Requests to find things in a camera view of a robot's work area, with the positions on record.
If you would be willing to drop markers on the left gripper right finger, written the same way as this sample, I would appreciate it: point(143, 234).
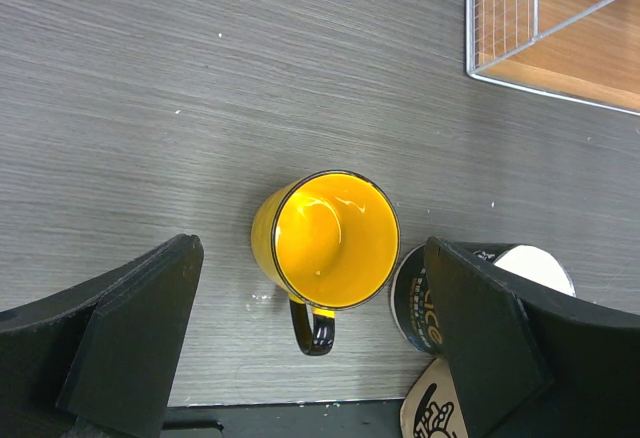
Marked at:
point(529, 361)

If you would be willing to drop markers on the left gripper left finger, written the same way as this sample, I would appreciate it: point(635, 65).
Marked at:
point(99, 358)

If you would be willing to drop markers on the brown paper towel roll front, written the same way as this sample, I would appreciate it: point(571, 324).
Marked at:
point(431, 408)

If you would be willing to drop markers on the white roll dark wrap centre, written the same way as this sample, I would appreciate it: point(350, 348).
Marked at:
point(410, 298)

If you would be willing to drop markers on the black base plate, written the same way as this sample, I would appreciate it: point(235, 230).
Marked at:
point(359, 418)

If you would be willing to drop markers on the yellow mug black handle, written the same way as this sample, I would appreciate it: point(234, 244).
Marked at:
point(331, 241)

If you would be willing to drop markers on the white wire wooden shelf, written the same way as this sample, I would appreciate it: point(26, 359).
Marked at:
point(584, 51)

